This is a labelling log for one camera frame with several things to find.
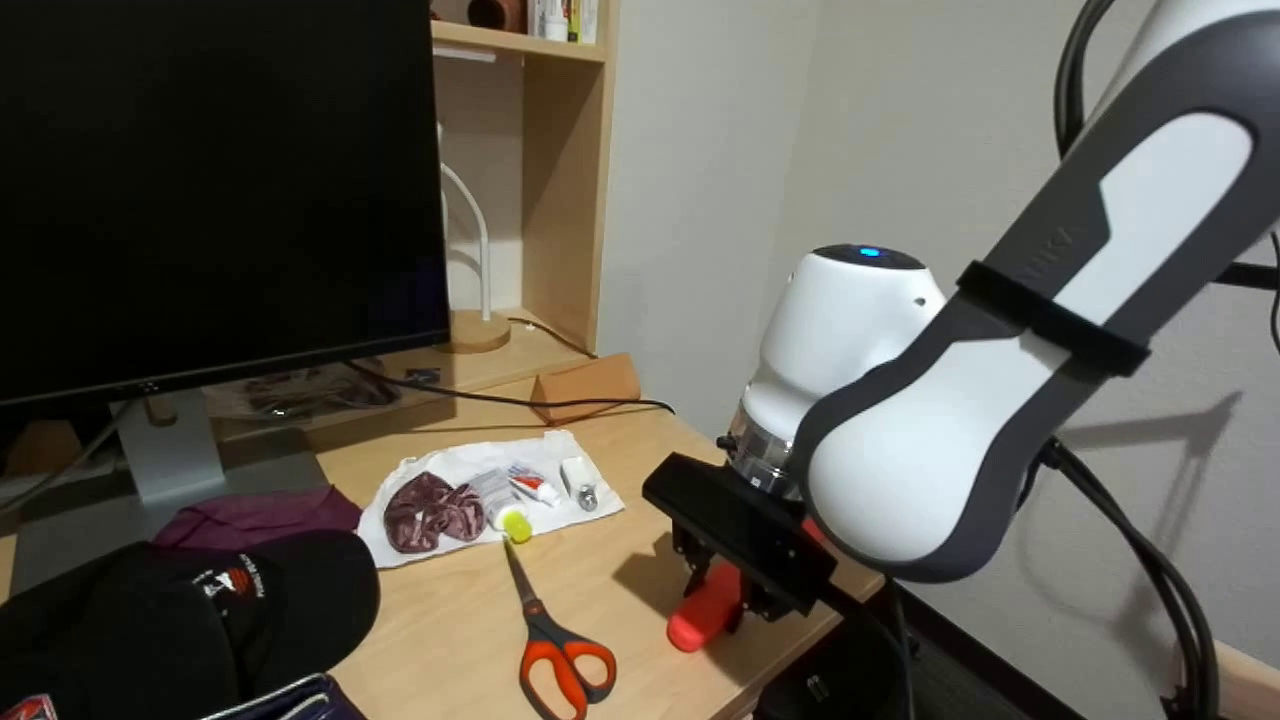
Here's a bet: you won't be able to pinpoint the white desk lamp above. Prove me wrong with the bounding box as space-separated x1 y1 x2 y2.
439 163 513 351

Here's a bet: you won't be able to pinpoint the black computer monitor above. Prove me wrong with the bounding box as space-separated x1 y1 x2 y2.
0 0 450 505

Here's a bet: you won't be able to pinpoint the black camera stand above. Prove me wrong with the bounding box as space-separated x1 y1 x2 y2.
1216 265 1280 290

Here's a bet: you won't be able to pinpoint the purple cloth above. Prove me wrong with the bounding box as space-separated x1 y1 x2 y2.
158 489 359 553

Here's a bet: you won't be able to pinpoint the yellow green ball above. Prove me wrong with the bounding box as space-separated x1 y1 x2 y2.
500 508 532 543

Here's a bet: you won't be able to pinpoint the brown cardboard box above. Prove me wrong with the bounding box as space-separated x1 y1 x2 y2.
532 356 641 423

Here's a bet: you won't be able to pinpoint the black power cable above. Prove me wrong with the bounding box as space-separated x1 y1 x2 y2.
347 356 679 418

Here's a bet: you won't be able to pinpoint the orange handled scissors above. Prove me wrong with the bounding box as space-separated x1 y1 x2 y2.
505 547 615 720

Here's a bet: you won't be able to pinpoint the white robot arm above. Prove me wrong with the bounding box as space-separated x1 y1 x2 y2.
643 0 1280 612

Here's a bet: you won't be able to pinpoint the orange block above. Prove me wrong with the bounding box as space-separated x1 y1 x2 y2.
668 561 743 651

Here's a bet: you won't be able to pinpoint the white plastic bag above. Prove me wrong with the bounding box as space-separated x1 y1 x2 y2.
357 430 623 567

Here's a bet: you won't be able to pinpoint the wooden bookshelf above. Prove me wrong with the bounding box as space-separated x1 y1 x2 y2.
430 0 615 348

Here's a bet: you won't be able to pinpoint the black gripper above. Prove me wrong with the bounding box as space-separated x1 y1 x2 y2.
643 451 837 618

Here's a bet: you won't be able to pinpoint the black cap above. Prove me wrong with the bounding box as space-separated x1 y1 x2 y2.
0 530 379 720

